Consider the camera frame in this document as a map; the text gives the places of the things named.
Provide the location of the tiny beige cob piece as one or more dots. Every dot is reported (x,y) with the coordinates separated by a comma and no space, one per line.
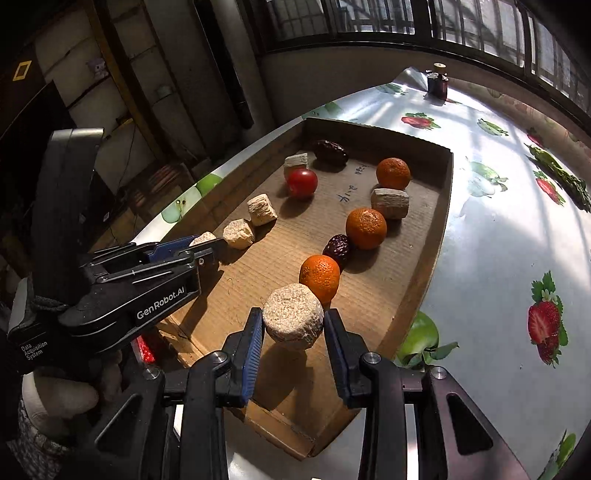
(202,238)

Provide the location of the orange tangerine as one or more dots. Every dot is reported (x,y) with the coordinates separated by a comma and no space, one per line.
(393,173)
(321,275)
(366,228)

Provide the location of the low beige cob piece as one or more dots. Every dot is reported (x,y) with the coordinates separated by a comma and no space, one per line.
(261,210)

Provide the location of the dark red jujube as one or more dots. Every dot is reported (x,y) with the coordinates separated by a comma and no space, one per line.
(340,249)

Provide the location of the person left hand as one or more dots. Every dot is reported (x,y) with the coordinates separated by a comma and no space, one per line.
(53,396)

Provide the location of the large beige corn cob piece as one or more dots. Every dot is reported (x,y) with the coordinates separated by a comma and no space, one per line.
(391,203)

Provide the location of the large red jujube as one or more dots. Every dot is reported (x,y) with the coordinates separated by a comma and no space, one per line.
(330,153)

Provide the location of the small dark red jar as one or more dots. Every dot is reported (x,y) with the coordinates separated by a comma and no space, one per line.
(438,81)

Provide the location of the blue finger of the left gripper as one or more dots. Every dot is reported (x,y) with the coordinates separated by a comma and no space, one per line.
(121,257)
(203,252)

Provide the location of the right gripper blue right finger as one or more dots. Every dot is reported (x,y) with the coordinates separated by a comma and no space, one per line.
(345,350)

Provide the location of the beige angular cob piece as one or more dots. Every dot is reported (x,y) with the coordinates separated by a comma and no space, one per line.
(295,162)

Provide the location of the red tomato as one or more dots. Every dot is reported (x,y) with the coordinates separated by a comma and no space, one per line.
(302,183)

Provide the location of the beige round cob piece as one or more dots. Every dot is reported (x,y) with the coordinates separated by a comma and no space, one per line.
(293,316)

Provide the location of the small beige cob piece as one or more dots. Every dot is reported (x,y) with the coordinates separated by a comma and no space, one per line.
(238,234)

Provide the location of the barred window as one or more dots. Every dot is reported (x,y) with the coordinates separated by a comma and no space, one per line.
(508,37)

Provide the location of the cardboard box tray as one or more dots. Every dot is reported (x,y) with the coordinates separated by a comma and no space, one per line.
(295,404)

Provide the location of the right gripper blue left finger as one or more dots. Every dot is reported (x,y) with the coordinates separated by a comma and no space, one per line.
(243,349)

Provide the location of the green leafy vegetable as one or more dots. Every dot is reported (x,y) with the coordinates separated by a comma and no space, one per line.
(574,186)

